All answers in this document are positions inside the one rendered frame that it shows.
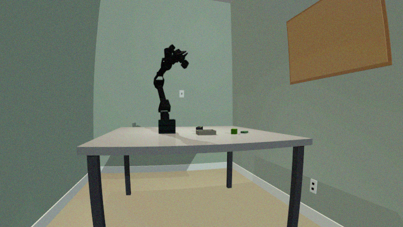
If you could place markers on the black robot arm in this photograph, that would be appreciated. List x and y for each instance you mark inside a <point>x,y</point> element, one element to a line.
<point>164,106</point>

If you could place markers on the green cube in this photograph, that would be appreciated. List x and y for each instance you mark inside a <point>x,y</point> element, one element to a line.
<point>234,131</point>

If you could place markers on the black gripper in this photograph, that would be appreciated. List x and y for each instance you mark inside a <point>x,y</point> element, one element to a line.
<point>176,56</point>

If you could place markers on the beige square tray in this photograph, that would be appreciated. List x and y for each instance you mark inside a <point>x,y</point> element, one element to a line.
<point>201,132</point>

